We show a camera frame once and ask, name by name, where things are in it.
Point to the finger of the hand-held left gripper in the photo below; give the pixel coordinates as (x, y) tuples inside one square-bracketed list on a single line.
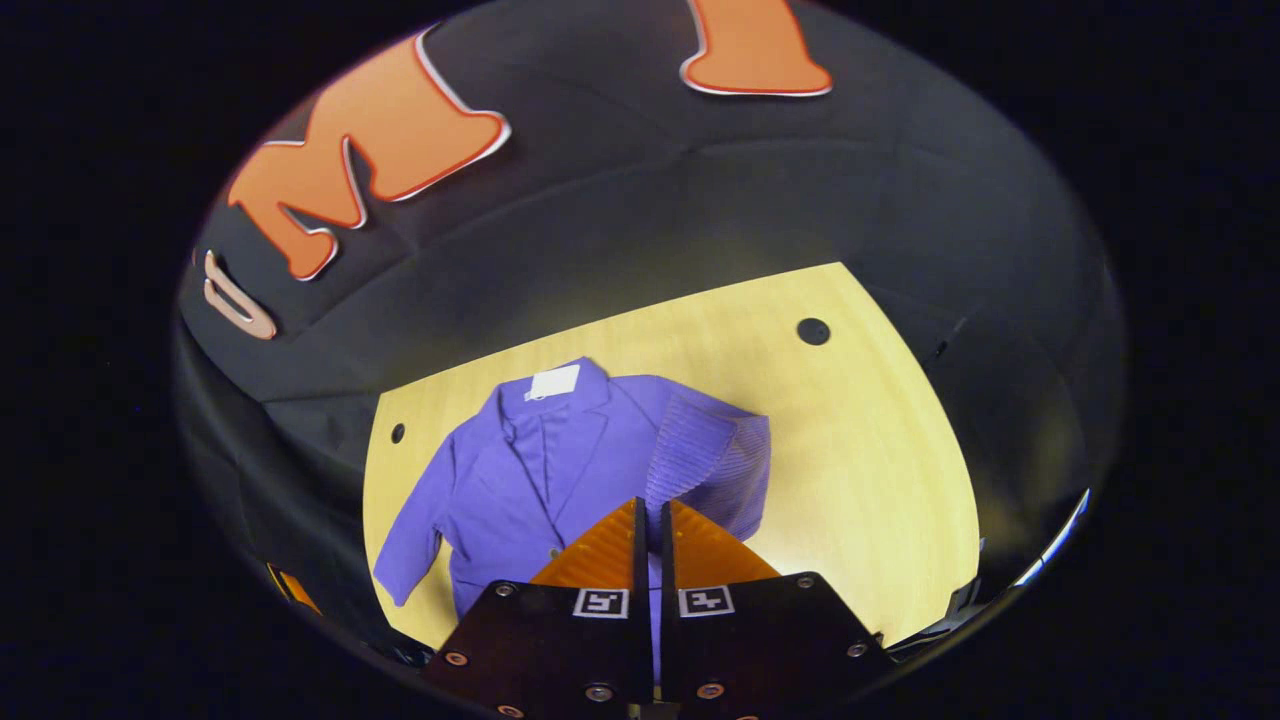
[(297, 590)]

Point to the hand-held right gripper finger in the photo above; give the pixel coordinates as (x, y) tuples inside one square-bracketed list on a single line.
[(666, 560), (641, 560)]

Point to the purple jacket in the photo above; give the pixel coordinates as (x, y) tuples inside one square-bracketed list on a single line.
[(540, 470)]

